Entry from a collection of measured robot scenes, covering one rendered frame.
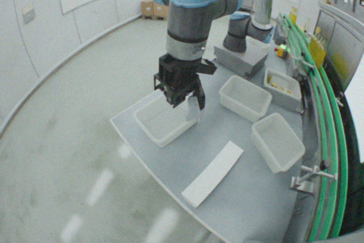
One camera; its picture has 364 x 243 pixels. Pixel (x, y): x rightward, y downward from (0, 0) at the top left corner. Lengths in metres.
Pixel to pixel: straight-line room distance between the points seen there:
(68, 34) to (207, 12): 3.33
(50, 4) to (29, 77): 1.39
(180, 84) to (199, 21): 0.15
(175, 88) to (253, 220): 0.48
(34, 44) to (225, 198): 3.29
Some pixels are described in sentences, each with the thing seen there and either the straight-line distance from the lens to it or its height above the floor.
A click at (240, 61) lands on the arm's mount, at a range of 0.89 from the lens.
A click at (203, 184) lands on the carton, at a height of 0.81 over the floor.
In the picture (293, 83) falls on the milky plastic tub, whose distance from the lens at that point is 0.97.
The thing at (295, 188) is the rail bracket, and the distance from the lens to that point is 0.54.
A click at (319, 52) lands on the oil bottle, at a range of 1.04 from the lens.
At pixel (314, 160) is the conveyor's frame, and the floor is 0.85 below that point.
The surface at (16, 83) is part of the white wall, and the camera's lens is 3.29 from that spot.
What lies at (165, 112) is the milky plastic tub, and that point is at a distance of 0.68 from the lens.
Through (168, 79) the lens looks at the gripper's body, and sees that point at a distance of 0.33.
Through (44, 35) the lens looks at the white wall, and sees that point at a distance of 3.29.
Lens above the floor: 1.28
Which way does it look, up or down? 48 degrees down
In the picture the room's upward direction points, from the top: straight up
